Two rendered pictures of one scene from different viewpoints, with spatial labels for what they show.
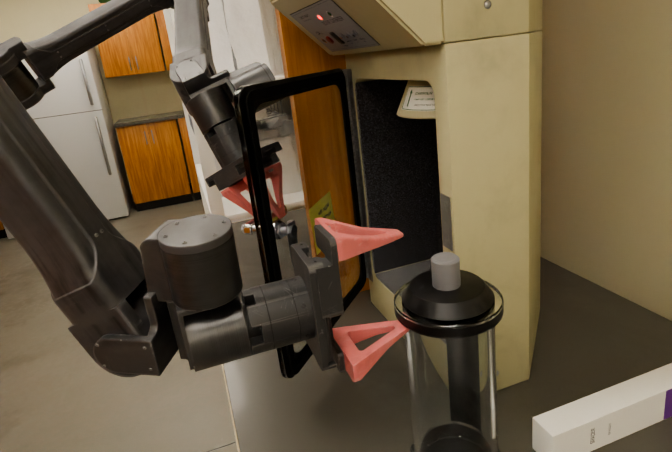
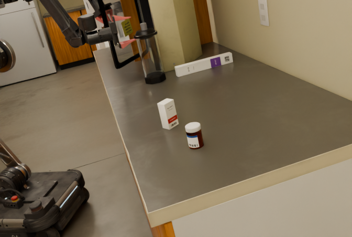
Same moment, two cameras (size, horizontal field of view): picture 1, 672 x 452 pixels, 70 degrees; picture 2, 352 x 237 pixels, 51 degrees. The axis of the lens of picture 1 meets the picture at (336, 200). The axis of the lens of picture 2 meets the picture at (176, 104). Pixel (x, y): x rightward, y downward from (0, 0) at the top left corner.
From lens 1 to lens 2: 126 cm
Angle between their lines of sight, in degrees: 7
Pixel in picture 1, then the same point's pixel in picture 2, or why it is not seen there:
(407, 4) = not seen: outside the picture
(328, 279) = (113, 24)
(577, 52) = not seen: outside the picture
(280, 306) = (105, 31)
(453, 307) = (142, 32)
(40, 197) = (58, 10)
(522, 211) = (173, 15)
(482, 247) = (163, 25)
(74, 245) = (65, 20)
